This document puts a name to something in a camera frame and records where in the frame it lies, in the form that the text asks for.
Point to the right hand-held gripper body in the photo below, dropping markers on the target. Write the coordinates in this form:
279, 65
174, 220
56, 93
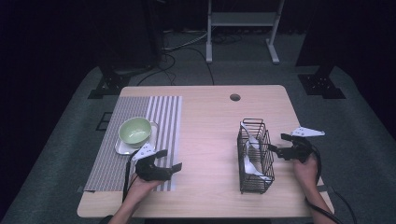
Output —
299, 151

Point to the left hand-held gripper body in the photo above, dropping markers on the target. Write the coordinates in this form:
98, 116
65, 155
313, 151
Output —
149, 169

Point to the person's left hand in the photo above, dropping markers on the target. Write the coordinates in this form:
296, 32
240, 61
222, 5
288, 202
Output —
138, 188

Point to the white metal stand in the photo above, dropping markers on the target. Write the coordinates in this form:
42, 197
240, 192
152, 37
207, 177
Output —
243, 18

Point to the light green bowl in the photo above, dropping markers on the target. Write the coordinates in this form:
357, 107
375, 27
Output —
134, 132

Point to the person's right hand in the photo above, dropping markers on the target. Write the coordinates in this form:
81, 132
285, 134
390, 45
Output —
306, 174

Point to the grey striped placemat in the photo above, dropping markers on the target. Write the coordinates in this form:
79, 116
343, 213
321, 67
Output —
106, 168

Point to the white square plate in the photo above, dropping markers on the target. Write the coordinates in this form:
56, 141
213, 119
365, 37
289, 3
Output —
123, 150

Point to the black stand base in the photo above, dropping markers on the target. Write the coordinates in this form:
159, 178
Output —
322, 85
109, 85

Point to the black floor frame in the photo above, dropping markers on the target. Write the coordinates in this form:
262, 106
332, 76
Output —
104, 121

